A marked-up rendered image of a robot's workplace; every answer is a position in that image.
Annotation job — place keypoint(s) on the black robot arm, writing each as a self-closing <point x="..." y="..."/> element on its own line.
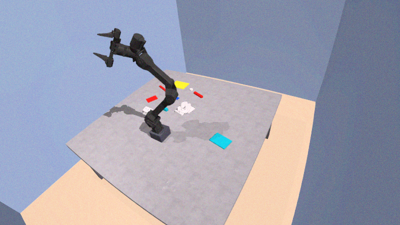
<point x="145" y="62"/>

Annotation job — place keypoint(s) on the cyan flat rectangular plate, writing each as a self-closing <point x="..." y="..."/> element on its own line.
<point x="220" y="140"/>

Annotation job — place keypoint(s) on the red flat square plate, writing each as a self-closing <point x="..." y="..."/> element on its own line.
<point x="151" y="99"/>

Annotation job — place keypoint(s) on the yellow flat plate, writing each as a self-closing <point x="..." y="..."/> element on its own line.
<point x="181" y="85"/>

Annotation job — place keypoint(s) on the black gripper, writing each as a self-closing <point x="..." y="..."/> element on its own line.
<point x="117" y="48"/>

